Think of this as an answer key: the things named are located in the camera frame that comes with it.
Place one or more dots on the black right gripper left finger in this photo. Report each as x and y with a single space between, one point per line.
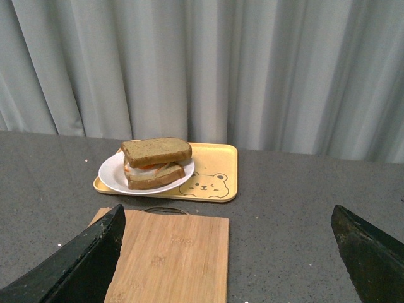
80 271

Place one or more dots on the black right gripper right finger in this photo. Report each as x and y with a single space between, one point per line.
373 258

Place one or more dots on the white round plate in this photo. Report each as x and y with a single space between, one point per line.
111 173

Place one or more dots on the bread slice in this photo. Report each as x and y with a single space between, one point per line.
166 176
155 151

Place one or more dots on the bamboo cutting board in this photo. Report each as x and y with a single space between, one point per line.
171 258

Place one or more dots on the fried egg toy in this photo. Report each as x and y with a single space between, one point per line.
146 170

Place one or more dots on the yellow bear tray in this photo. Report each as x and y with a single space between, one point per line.
214 178

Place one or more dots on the grey curtain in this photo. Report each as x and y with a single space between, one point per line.
311 77

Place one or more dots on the metal board handle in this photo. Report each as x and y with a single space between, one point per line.
164 210

